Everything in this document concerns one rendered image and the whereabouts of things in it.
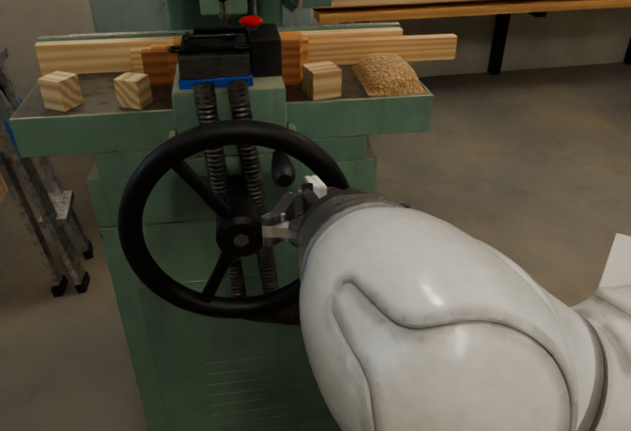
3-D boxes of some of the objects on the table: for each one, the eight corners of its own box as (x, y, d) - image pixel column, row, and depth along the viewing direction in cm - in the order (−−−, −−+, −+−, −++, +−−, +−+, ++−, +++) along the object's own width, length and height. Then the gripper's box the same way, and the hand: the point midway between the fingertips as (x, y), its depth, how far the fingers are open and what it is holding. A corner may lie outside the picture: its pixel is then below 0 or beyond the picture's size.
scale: (69, 37, 89) (69, 36, 89) (70, 35, 90) (70, 34, 90) (372, 24, 96) (372, 23, 96) (370, 23, 97) (370, 22, 97)
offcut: (44, 108, 78) (37, 78, 76) (64, 99, 81) (56, 70, 79) (65, 112, 77) (57, 82, 75) (84, 102, 80) (77, 73, 78)
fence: (45, 71, 91) (36, 38, 89) (47, 69, 93) (38, 36, 90) (397, 54, 99) (400, 23, 96) (395, 52, 101) (397, 21, 98)
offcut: (330, 86, 86) (330, 60, 83) (341, 97, 82) (342, 69, 80) (301, 90, 84) (301, 63, 82) (313, 100, 81) (313, 73, 78)
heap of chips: (369, 97, 82) (370, 71, 80) (349, 66, 94) (350, 44, 92) (427, 93, 83) (430, 69, 81) (401, 63, 95) (403, 41, 93)
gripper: (443, 191, 39) (366, 151, 63) (260, 206, 38) (250, 159, 61) (444, 290, 41) (368, 215, 64) (268, 309, 39) (255, 225, 62)
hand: (315, 194), depth 59 cm, fingers closed
